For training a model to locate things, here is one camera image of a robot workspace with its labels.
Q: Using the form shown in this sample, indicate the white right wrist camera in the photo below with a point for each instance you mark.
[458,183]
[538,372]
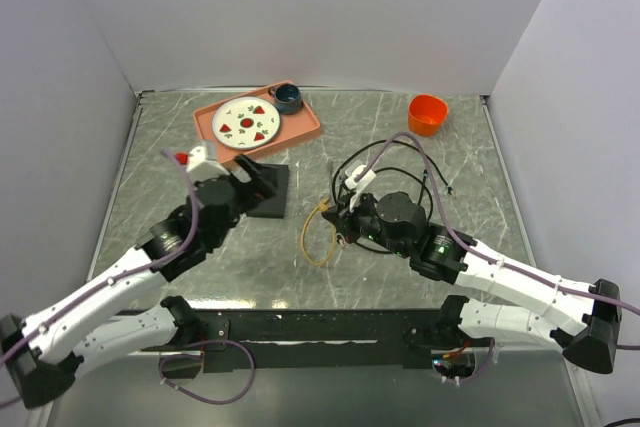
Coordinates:
[357,180]

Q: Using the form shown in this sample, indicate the black network switch box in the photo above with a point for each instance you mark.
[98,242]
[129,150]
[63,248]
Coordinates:
[274,207]

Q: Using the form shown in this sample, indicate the dark blue mug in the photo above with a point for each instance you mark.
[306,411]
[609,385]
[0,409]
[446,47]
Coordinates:
[286,98]

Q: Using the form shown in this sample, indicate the white plate with strawberries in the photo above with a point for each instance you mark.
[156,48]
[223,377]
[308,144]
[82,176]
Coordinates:
[246,123]

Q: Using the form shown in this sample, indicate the orange plastic cup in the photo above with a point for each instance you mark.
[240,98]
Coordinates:
[426,114]

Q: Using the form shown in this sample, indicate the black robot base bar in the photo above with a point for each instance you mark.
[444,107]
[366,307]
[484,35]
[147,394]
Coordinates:
[244,338]

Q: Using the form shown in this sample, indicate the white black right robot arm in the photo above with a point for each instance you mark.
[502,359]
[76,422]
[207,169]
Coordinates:
[578,319]

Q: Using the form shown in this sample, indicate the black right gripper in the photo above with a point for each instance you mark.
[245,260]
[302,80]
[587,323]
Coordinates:
[347,223]

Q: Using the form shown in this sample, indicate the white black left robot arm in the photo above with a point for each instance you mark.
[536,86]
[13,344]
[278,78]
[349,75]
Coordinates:
[47,352]

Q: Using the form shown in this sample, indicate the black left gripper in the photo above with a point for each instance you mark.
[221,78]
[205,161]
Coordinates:
[249,192]

